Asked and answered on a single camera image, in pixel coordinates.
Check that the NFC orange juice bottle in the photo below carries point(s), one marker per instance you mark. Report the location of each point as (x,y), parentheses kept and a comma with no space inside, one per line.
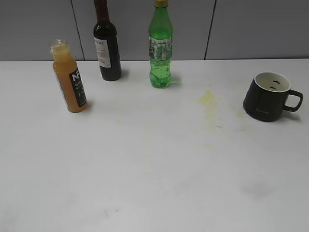
(68,76)

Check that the black mug white inside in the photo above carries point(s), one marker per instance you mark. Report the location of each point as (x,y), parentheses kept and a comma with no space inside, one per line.
(266,97)

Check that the green plastic soda bottle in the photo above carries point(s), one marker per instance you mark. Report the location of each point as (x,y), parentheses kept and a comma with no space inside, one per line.
(160,33)

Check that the dark red wine bottle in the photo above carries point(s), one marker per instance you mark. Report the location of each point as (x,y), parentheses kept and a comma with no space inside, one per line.
(105,36)

